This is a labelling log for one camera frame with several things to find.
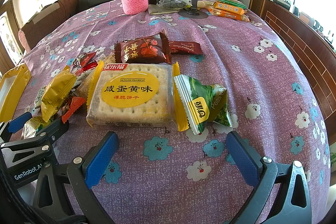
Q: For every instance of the red black candy packet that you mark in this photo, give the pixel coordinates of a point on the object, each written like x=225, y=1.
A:
x=83, y=59

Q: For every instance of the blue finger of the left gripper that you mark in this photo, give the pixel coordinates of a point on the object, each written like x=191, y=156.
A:
x=14, y=125

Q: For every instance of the gold foil snack packet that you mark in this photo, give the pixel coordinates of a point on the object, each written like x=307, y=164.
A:
x=56, y=92

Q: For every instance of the purple floral tablecloth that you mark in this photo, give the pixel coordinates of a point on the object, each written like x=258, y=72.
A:
x=163, y=175

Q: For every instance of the salted egg yolk biscuit pack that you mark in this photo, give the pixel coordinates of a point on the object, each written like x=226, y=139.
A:
x=143, y=95

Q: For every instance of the green pea snack packet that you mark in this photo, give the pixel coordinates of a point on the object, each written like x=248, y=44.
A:
x=197, y=104

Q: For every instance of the dark red slim snack bar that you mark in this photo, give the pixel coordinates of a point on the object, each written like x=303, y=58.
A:
x=179, y=47

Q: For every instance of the wooden brick-pattern cabinet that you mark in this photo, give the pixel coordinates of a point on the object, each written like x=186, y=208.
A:
x=314, y=56

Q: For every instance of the beige cracker packet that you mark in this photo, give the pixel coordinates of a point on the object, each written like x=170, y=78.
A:
x=110, y=59

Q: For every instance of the orange red small packet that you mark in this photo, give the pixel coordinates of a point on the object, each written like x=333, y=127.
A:
x=71, y=104

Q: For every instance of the orange cracker packs stack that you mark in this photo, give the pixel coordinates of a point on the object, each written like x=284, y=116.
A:
x=233, y=9

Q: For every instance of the clear bag of dark seeds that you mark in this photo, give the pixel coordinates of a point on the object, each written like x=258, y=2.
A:
x=174, y=4

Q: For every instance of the yellow-edged cardboard tray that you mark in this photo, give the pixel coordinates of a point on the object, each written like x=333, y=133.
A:
x=13, y=84

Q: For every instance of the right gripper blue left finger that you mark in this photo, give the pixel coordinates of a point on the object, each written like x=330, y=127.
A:
x=84, y=173

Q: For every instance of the brown armchair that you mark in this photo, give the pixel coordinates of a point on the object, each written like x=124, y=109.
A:
x=46, y=21

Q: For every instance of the dark red date snack packet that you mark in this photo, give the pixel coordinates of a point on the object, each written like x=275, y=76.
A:
x=153, y=49

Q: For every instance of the red white snack packet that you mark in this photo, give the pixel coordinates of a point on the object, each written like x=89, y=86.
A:
x=85, y=71

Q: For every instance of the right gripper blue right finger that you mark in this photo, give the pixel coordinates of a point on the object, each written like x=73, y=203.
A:
x=257, y=171

